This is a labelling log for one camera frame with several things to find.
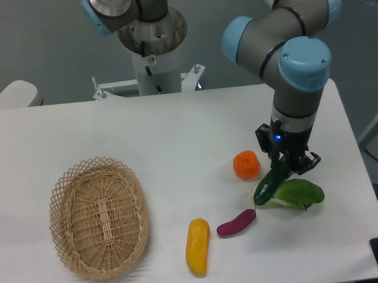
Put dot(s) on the purple sweet potato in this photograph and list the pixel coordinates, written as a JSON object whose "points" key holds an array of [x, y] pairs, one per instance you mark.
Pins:
{"points": [[240, 223]]}

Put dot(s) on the white metal base bracket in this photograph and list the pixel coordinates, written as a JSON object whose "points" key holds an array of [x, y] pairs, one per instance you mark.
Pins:
{"points": [[147, 85]]}

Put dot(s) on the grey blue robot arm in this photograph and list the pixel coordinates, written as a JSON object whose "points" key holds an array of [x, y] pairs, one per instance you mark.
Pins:
{"points": [[280, 49]]}

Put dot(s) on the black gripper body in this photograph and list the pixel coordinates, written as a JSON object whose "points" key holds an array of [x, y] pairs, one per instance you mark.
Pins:
{"points": [[274, 136]]}

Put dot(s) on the green leafy vegetable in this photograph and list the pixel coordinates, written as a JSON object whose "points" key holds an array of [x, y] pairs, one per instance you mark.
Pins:
{"points": [[298, 194]]}

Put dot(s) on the white chair backrest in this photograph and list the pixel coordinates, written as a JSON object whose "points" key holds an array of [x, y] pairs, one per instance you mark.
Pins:
{"points": [[20, 94]]}

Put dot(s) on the dark green cucumber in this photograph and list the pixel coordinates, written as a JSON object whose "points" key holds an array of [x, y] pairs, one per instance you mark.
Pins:
{"points": [[269, 184]]}

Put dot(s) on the orange tangerine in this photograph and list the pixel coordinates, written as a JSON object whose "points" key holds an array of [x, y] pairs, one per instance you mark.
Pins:
{"points": [[246, 165]]}

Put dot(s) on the woven wicker basket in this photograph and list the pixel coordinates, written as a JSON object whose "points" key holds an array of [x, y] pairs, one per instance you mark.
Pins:
{"points": [[99, 219]]}

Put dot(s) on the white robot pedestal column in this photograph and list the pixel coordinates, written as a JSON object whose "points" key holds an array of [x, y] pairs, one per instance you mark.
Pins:
{"points": [[154, 47]]}

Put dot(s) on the yellow corn cob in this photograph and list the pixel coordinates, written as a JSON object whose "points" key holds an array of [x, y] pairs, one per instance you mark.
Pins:
{"points": [[197, 247]]}

